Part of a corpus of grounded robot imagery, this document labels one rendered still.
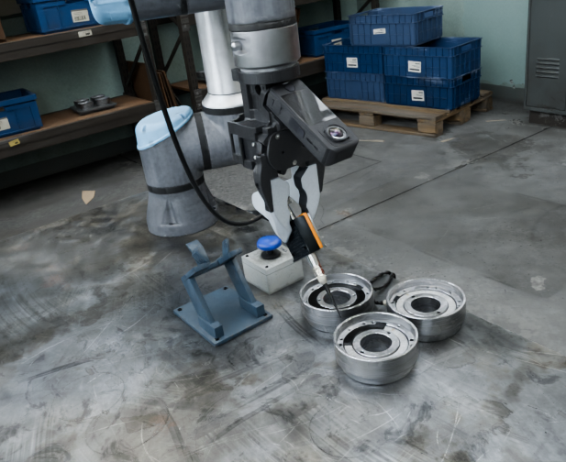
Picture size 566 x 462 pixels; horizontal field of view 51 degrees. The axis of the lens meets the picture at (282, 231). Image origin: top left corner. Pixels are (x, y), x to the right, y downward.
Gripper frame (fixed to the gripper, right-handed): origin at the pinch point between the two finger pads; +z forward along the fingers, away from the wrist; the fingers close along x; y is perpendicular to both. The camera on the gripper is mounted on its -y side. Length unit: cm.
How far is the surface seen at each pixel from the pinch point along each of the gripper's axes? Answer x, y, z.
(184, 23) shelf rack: -167, 335, 7
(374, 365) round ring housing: 0.8, -13.1, 13.4
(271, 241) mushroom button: -6.7, 16.7, 9.7
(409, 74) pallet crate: -291, 244, 61
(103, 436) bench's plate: 28.9, 3.6, 17.0
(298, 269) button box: -9.4, 14.3, 15.2
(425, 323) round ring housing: -9.7, -11.7, 13.5
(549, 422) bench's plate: -8.1, -29.9, 16.8
